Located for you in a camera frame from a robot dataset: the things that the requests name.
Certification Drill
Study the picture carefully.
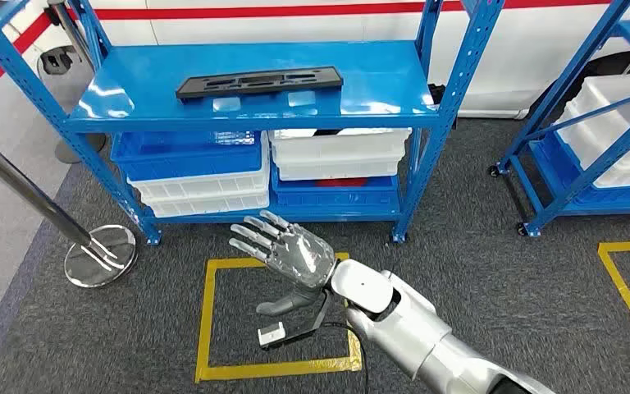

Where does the yellow floor tape square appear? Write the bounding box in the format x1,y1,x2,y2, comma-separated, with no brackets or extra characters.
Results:
597,241,630,360
195,251,363,383

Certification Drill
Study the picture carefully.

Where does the red item in bin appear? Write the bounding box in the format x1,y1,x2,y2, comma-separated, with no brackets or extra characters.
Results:
314,178,368,188

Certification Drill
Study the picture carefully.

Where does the blue plastic bin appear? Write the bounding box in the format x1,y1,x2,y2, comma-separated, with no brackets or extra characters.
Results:
111,130,264,182
269,168,401,216

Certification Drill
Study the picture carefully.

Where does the red barrier belt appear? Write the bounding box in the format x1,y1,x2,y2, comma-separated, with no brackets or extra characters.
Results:
0,11,54,112

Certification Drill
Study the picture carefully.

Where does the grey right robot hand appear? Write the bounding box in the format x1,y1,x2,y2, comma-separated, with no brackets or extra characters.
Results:
229,210,339,318

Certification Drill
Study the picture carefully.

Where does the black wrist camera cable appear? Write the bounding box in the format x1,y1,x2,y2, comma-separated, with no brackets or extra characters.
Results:
320,322,371,394

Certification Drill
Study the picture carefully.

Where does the blue metal shelf rack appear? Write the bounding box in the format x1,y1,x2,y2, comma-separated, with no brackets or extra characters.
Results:
0,0,506,245

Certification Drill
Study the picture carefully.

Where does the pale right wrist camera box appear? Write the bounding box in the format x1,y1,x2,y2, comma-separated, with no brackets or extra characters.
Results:
257,320,294,350

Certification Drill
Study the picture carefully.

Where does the long black plastic part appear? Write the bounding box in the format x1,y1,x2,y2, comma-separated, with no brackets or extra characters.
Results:
175,66,345,101

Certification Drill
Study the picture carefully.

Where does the blue wheeled shelf rack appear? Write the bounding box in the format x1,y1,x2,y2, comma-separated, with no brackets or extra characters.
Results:
488,0,630,239

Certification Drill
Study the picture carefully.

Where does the chrome stanchion with round base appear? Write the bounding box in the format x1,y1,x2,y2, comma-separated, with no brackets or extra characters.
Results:
0,123,139,289

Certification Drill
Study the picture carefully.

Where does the dark stanchion with round base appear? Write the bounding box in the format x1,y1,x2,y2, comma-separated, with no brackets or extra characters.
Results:
45,0,108,165

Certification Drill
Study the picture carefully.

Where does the white car with red stripe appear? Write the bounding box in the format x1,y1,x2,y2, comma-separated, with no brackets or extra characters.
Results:
92,0,630,120

